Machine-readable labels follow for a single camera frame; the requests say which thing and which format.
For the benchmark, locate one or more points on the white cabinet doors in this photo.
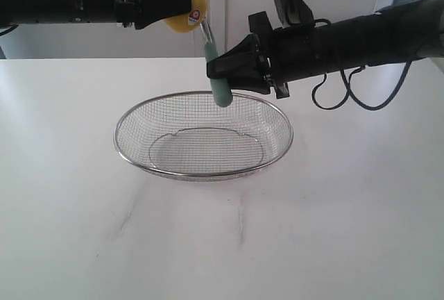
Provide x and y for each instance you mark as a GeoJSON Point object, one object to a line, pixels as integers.
{"type": "Point", "coordinates": [228, 19]}

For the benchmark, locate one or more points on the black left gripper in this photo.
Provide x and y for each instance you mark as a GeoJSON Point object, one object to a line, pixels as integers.
{"type": "Point", "coordinates": [142, 13]}

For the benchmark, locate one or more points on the teal handled vegetable peeler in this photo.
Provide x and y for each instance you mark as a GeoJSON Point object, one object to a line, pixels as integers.
{"type": "Point", "coordinates": [220, 88]}

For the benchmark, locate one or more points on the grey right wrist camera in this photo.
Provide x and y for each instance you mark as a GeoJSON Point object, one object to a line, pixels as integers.
{"type": "Point", "coordinates": [293, 12]}

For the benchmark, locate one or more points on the yellow lemon with sticker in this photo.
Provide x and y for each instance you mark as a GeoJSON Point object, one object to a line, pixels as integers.
{"type": "Point", "coordinates": [189, 20]}

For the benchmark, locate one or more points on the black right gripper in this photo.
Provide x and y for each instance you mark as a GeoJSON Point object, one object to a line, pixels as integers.
{"type": "Point", "coordinates": [289, 55]}

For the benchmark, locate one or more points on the oval wire mesh basket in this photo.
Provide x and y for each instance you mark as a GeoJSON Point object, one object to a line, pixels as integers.
{"type": "Point", "coordinates": [185, 136]}

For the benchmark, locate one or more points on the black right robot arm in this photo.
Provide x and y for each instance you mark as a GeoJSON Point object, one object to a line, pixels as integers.
{"type": "Point", "coordinates": [394, 34]}

